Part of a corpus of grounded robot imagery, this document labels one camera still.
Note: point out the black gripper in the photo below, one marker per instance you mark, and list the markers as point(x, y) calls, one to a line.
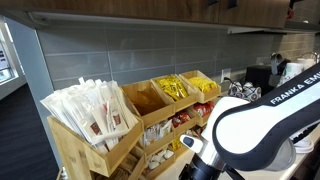
point(203, 170)

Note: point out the white cup lid stack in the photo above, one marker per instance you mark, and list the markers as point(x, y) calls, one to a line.
point(301, 141)

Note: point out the white round tray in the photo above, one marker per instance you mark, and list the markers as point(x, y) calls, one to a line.
point(305, 150)

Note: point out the under-cabinet light strip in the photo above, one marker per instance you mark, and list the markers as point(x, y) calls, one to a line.
point(133, 20)

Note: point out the coffee pod pile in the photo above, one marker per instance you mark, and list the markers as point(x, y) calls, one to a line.
point(245, 90)

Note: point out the wooden upper cabinet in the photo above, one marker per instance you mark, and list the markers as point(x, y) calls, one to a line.
point(133, 8)

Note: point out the white creamer cup pile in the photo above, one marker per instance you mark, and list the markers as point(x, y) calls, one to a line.
point(158, 158)

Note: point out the wooden cutlery stand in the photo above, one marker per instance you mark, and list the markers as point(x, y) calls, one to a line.
point(70, 153)

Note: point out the white wrapped cutlery packets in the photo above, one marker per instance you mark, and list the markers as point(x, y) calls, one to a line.
point(90, 106)

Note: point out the wooden tiered bin organiser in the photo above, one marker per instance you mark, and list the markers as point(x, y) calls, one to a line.
point(156, 113)

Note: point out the yellow sachet pile, small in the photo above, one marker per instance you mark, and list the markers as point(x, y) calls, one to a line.
point(203, 84)

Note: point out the dark red sachet pile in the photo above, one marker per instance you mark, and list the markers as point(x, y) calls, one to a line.
point(198, 130)

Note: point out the white wall outlet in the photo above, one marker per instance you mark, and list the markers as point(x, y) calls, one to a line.
point(225, 75)

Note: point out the yellow sachet pile, large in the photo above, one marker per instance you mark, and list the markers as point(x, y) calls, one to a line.
point(172, 87)

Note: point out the red and black sachet pile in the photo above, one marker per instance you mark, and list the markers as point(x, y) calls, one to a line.
point(180, 118)

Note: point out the yellow and white sachet pile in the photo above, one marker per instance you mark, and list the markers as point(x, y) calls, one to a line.
point(176, 143)

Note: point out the white framed window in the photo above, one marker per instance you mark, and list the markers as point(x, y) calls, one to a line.
point(5, 63)

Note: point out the bright red sachet pile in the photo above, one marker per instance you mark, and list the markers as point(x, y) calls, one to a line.
point(204, 108)

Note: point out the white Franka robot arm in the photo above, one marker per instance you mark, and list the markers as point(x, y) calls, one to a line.
point(256, 133)

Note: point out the black coffee machine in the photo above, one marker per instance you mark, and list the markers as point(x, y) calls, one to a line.
point(260, 75)

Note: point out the brown sachet pile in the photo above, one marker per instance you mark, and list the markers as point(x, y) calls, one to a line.
point(124, 171)

